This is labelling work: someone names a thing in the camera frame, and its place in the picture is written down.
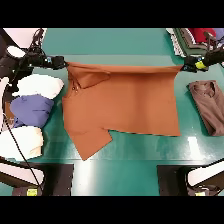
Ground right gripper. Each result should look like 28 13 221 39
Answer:
181 54 210 73

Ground red garment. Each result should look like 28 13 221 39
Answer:
189 28 218 45

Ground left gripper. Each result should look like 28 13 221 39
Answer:
49 55 69 71

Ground white folded garment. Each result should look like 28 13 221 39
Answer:
165 28 186 58

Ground orange-brown shirt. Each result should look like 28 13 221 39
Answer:
61 61 184 162

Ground dark green garment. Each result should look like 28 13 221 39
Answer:
174 28 210 57

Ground grey-brown folded shirt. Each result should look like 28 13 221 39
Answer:
187 79 224 137

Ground blue garment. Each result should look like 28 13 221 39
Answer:
9 94 55 130

